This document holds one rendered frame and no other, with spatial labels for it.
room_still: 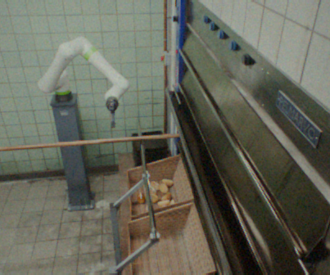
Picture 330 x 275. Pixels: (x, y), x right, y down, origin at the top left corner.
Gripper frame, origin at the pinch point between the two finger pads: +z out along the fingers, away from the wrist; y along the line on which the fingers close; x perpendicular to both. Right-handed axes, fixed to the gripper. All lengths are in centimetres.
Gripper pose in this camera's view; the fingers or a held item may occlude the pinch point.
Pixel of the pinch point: (112, 118)
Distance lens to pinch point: 237.6
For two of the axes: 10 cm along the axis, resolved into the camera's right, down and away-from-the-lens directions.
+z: 1.3, 5.2, -8.4
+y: 0.0, 8.5, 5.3
